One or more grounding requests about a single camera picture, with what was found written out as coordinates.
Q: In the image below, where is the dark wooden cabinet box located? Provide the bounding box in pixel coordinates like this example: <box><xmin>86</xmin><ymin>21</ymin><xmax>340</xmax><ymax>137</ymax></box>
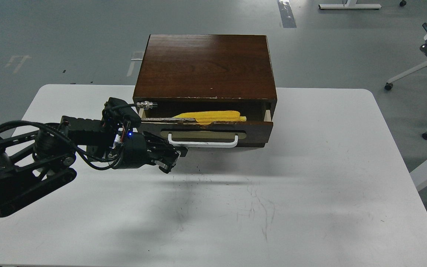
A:
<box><xmin>132</xmin><ymin>34</ymin><xmax>278</xmax><ymax>115</ymax></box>

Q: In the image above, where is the white wheeled stand leg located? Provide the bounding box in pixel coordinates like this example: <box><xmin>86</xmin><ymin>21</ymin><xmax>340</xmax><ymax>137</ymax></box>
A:
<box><xmin>384</xmin><ymin>61</ymin><xmax>427</xmax><ymax>91</ymax></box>

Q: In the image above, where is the grey floor tape strip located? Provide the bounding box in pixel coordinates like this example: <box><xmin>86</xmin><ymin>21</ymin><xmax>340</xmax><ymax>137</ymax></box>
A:
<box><xmin>277</xmin><ymin>0</ymin><xmax>297</xmax><ymax>29</ymax></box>

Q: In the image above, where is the white desk leg base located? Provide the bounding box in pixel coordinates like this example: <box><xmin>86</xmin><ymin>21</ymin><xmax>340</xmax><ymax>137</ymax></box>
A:
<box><xmin>318</xmin><ymin>0</ymin><xmax>382</xmax><ymax>10</ymax></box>

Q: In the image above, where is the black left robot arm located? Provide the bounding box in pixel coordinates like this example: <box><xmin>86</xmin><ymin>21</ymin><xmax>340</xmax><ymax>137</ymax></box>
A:
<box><xmin>0</xmin><ymin>98</ymin><xmax>188</xmax><ymax>218</ymax></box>

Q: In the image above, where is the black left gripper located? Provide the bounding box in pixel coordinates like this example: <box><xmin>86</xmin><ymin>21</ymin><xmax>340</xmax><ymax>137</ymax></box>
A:
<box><xmin>112</xmin><ymin>132</ymin><xmax>188</xmax><ymax>174</ymax></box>

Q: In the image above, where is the yellow corn cob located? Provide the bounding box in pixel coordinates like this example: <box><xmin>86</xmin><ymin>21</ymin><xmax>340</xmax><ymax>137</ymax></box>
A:
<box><xmin>173</xmin><ymin>111</ymin><xmax>247</xmax><ymax>125</ymax></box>

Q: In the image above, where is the wooden drawer with white handle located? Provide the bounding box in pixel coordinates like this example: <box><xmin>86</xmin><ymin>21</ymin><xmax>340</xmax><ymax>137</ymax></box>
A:
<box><xmin>138</xmin><ymin>109</ymin><xmax>274</xmax><ymax>148</ymax></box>

